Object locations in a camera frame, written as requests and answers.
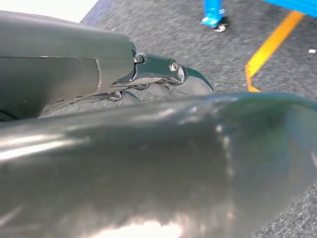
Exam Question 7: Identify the yellow floor tape square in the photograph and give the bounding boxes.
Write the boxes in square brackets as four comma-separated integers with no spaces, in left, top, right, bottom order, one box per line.
[245,10,306,94]

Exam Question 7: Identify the blue metal shelf rack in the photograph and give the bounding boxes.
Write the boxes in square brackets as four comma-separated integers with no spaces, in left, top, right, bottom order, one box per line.
[201,0,317,34]

